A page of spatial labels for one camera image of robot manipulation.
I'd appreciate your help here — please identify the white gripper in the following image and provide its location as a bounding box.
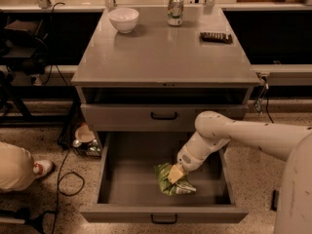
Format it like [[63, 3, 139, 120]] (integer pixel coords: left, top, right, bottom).
[[168, 139, 212, 184]]

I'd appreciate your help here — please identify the green jalapeno chip bag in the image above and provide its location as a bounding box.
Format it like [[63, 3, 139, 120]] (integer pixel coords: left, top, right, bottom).
[[154, 163, 196, 196]]

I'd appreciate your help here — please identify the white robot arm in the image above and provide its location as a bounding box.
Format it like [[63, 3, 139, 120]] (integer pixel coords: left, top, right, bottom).
[[168, 111, 312, 234]]

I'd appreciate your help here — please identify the open grey lower drawer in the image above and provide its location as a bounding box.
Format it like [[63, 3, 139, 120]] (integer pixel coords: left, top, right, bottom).
[[81, 132, 249, 223]]

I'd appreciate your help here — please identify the closed grey upper drawer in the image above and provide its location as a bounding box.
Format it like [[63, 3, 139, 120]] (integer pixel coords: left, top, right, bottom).
[[81, 103, 248, 132]]

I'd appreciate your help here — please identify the grey drawer cabinet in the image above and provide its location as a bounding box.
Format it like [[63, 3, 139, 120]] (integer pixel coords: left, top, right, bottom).
[[71, 5, 261, 151]]

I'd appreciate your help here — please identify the black power adapter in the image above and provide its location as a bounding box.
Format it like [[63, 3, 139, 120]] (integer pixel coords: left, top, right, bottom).
[[271, 190, 280, 212]]

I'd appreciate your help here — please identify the white red shoe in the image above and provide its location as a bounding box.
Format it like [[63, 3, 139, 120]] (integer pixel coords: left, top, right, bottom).
[[33, 160, 54, 178]]

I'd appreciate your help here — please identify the person's beige trouser leg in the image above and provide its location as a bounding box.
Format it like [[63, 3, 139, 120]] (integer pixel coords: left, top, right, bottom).
[[0, 142, 35, 192]]

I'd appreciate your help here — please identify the white bowl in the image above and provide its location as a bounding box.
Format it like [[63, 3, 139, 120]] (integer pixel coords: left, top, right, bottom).
[[108, 8, 139, 33]]

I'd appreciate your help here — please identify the green white soda can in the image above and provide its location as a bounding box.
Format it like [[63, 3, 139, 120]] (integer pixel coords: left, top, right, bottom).
[[167, 0, 184, 26]]

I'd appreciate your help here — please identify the black equipment on left shelf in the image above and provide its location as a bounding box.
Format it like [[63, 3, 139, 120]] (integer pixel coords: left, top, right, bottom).
[[2, 16, 50, 86]]

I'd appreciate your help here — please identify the black lower drawer handle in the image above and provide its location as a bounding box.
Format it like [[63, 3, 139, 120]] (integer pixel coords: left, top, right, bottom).
[[150, 214, 178, 225]]

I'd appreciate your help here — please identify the black drawer handle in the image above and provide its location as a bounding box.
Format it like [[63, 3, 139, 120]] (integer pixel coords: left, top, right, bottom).
[[150, 111, 178, 121], [150, 214, 178, 225]]

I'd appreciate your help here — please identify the black upper drawer handle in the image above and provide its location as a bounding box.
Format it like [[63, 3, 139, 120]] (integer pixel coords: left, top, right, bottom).
[[150, 111, 178, 121]]

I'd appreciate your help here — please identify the wire basket with dishes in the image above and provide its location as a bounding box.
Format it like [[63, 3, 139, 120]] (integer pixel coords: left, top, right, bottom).
[[71, 123, 101, 158]]

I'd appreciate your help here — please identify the black floor cable loop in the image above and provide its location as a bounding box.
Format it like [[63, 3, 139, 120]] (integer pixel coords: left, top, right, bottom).
[[50, 148, 86, 234]]

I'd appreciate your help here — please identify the black adapter cable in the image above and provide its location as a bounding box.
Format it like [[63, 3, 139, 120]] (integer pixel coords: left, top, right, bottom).
[[264, 91, 271, 125]]

